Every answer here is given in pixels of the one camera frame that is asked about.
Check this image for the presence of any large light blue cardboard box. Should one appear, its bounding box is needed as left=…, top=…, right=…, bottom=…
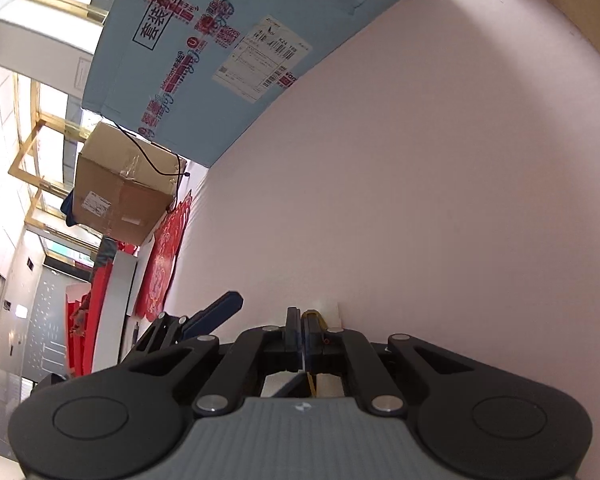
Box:
left=80, top=0, right=431, bottom=168

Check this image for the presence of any red paper-cut decoration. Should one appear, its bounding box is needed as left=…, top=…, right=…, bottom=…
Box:
left=132, top=189, right=194, bottom=322

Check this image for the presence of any wooden window frame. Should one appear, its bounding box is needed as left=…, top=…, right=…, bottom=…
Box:
left=7, top=0, right=107, bottom=242

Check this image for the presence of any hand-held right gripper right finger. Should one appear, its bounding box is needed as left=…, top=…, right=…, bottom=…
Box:
left=304, top=310, right=486, bottom=417

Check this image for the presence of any black cable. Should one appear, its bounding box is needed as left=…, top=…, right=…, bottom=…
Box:
left=72, top=0, right=191, bottom=179

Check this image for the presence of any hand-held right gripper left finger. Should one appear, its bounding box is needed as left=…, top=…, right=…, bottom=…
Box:
left=125, top=307, right=304, bottom=417

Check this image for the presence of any yellow rubber band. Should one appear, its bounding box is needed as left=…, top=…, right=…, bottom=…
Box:
left=302, top=310, right=327, bottom=397

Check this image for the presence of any brown cardboard box with label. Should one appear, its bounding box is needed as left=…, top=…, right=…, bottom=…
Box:
left=74, top=122, right=187, bottom=247

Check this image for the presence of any blue cloth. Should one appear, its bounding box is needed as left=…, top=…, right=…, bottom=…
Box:
left=61, top=189, right=82, bottom=227

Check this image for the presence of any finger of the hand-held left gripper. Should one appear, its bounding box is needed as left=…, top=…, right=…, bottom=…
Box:
left=132, top=290, right=244, bottom=356

